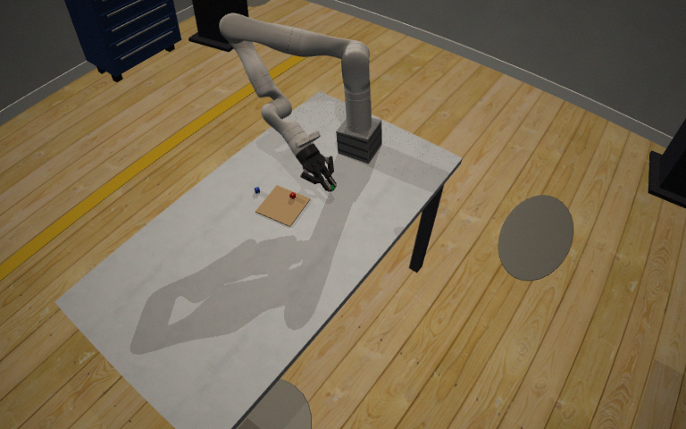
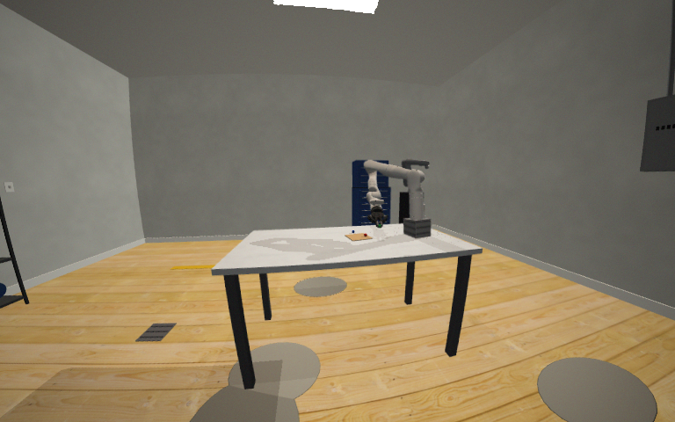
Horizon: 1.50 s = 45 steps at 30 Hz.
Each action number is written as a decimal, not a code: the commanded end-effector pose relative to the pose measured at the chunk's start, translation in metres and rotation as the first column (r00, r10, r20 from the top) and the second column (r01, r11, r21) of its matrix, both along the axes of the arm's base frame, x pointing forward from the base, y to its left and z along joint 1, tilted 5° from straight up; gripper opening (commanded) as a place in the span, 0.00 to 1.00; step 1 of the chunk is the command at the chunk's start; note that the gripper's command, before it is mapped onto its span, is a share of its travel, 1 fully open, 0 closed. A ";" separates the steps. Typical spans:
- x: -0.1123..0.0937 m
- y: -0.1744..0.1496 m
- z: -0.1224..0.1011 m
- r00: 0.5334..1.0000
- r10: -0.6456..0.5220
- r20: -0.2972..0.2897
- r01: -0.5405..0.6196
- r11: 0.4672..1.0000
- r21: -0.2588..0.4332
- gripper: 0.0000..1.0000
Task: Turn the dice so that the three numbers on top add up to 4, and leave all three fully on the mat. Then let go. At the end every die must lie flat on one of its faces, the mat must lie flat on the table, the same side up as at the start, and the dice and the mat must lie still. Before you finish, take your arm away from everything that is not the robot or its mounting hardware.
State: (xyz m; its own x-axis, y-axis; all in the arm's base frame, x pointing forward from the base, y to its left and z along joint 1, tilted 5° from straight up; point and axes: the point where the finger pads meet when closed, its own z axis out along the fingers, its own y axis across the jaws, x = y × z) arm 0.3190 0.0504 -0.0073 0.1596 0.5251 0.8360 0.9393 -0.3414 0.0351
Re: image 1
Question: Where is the tan flat mat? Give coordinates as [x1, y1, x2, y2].
[255, 185, 310, 227]

